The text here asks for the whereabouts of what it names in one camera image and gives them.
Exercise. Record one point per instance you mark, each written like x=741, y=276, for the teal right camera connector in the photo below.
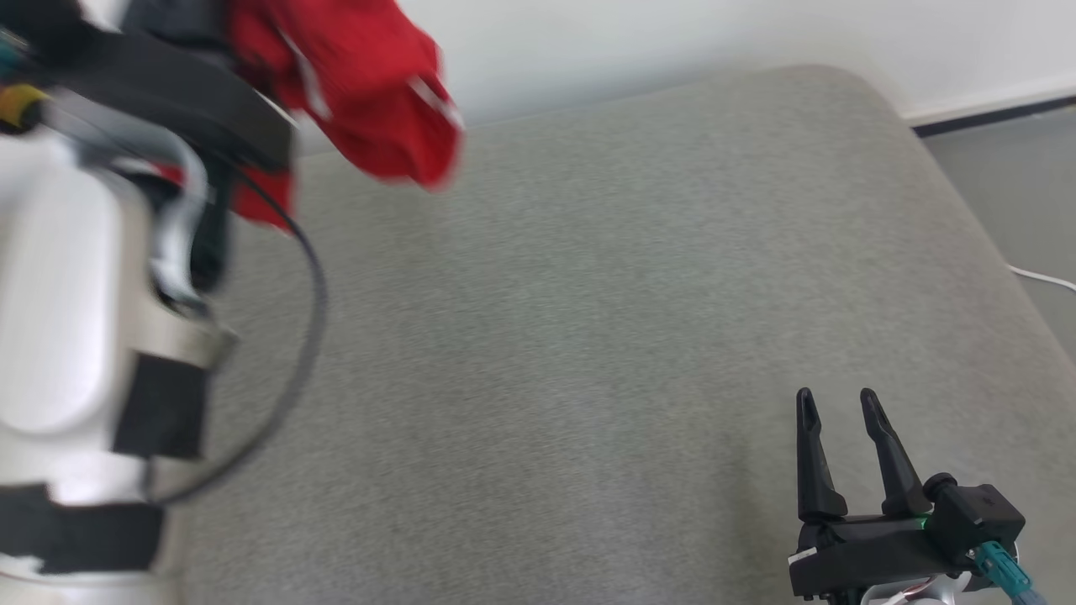
x=1004, y=570

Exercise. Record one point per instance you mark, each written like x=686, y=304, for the dark baseboard strip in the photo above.
x=992, y=115

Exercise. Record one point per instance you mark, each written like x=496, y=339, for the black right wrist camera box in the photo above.
x=979, y=512

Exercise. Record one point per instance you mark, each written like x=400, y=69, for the teal left camera connector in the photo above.
x=10, y=55

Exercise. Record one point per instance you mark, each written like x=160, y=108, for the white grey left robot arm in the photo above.
x=59, y=277

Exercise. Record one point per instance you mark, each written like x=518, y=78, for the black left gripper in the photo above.
x=185, y=92

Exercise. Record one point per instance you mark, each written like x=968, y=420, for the teal camera connector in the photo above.
x=1004, y=570
x=10, y=55

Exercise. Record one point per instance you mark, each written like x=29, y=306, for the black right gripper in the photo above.
x=874, y=555

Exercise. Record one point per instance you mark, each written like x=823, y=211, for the red shorts with white stripe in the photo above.
x=370, y=92

